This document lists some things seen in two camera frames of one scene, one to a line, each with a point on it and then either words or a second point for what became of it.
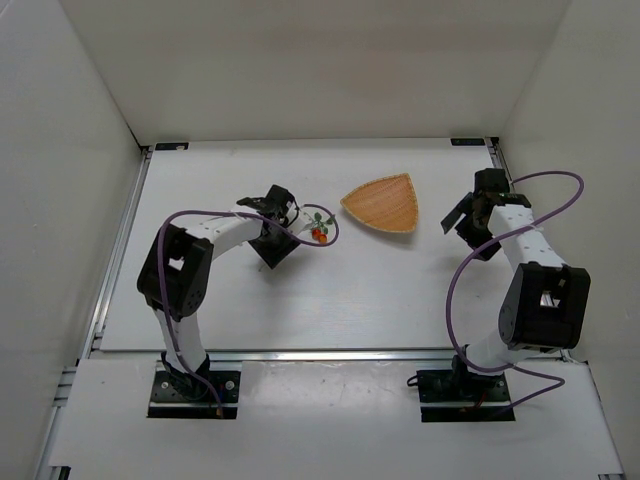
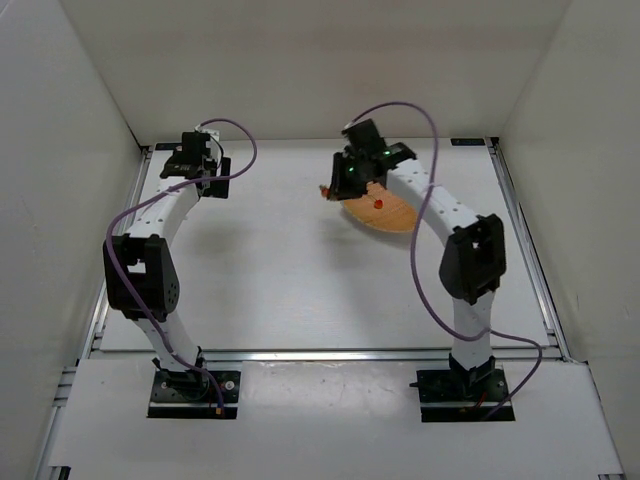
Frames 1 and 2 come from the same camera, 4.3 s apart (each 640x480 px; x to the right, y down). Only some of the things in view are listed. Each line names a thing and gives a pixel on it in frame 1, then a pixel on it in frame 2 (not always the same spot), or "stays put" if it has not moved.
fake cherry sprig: (320, 230) → (325, 192)
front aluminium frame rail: (315, 356) stays put
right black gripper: (468, 220) → (338, 185)
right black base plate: (451, 395) stays put
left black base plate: (192, 398) stays put
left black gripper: (273, 244) → (181, 168)
